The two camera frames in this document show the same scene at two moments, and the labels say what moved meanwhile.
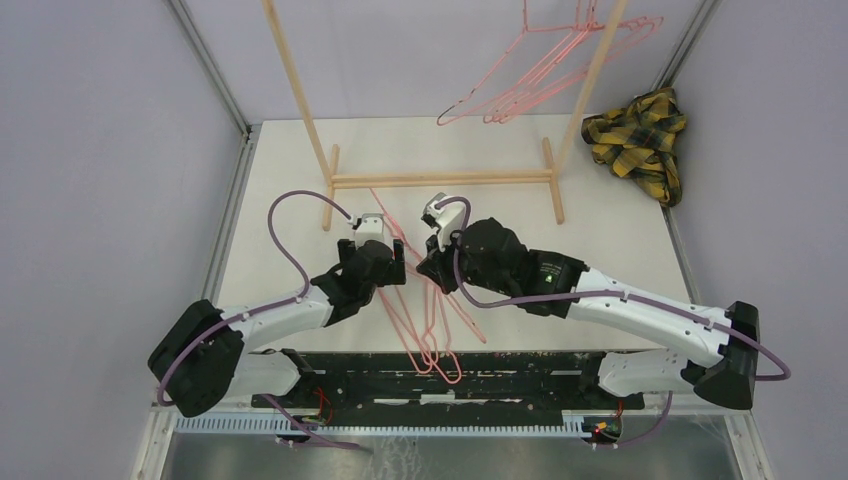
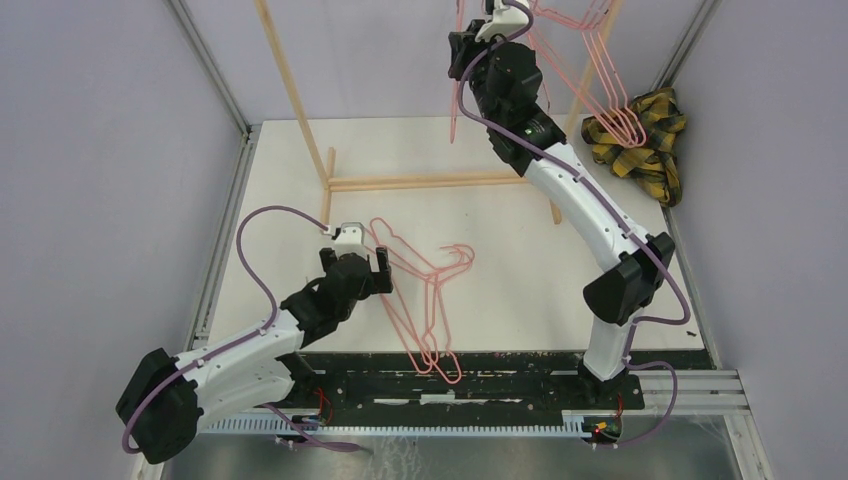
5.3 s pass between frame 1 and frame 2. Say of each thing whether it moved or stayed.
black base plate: stayed
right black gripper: moved
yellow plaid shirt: stayed
